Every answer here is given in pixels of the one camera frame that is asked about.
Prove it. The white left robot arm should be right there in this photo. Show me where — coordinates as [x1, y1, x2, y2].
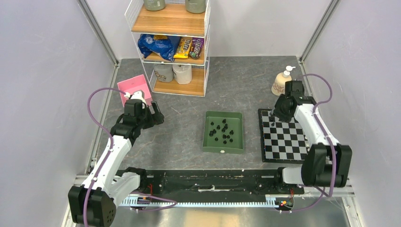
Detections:
[68, 99, 164, 227]

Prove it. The black and white chessboard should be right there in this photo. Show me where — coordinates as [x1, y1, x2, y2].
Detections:
[258, 109, 309, 164]

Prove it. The green plastic tray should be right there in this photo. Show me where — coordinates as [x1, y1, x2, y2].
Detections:
[202, 111, 244, 154]

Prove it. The grey patterned mug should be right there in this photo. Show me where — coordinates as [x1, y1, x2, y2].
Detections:
[154, 64, 174, 83]

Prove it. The pink plastic box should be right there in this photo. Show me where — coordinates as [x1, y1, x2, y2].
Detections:
[117, 74, 153, 106]

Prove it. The yellow candy bag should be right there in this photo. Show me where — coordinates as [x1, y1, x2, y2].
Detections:
[174, 37, 192, 59]

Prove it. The green jar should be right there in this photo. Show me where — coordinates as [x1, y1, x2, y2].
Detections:
[143, 0, 166, 11]
[185, 0, 206, 14]

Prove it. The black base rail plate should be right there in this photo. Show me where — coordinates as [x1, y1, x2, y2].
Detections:
[113, 167, 306, 202]

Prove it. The green jar left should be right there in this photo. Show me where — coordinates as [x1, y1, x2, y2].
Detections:
[143, 0, 166, 11]

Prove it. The blue snack bag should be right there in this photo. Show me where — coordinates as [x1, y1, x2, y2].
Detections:
[138, 34, 181, 61]

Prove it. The white toilet paper roll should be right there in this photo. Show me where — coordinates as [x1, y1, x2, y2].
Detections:
[172, 64, 192, 85]

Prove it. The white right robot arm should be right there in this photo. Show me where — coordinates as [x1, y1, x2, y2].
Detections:
[272, 80, 352, 193]

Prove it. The white wire wooden shelf rack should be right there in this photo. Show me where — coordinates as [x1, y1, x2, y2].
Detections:
[124, 0, 211, 96]

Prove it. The green jar right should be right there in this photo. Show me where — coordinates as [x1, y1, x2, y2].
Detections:
[185, 0, 206, 14]

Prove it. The cream soap pump bottle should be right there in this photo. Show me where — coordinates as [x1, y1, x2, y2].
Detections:
[271, 66, 296, 96]

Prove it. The brown candy bag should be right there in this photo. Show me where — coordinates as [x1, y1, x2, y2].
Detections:
[189, 37, 204, 59]

